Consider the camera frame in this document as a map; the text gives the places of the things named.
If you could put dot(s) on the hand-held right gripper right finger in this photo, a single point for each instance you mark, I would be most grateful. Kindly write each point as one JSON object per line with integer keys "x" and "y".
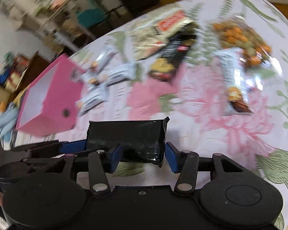
{"x": 171, "y": 158}

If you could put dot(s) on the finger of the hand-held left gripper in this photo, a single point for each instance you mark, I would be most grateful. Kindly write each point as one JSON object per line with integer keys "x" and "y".
{"x": 73, "y": 146}

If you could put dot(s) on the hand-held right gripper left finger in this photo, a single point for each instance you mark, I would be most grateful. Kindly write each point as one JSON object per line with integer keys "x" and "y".
{"x": 115, "y": 158}

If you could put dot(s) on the black snack packet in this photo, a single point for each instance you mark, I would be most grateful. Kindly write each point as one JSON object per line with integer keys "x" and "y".
{"x": 127, "y": 134}

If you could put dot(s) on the pink cardboard box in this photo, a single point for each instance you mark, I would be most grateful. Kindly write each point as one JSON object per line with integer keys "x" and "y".
{"x": 55, "y": 95}

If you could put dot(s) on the clear bag of orange-green candies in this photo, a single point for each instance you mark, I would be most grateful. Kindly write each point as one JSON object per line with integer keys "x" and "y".
{"x": 240, "y": 38}

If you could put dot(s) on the light blue cloth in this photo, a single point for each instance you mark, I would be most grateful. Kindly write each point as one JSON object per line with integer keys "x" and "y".
{"x": 7, "y": 122}

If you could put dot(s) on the floral bedsheet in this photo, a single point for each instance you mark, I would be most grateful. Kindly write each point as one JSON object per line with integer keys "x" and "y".
{"x": 206, "y": 129}

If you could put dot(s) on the small white snack packet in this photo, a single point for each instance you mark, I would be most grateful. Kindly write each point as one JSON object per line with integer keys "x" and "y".
{"x": 92, "y": 100}
{"x": 121, "y": 73}
{"x": 100, "y": 62}
{"x": 94, "y": 80}

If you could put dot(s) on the wooden side table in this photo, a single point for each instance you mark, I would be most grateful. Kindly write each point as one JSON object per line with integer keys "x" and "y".
{"x": 31, "y": 71}

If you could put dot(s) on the white nut snack bag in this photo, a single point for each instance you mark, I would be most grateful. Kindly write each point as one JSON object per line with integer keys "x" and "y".
{"x": 232, "y": 76}

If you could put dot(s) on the black snack bag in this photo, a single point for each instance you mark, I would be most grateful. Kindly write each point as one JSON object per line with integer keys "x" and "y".
{"x": 172, "y": 55}

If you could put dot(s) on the clear snack bag red label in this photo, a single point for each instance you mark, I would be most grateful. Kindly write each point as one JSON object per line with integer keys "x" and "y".
{"x": 156, "y": 33}

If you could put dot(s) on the teal bag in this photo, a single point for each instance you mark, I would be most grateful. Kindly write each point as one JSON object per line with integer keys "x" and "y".
{"x": 90, "y": 18}

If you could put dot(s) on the metal clothes rack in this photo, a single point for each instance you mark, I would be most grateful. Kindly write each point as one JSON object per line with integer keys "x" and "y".
{"x": 50, "y": 16}

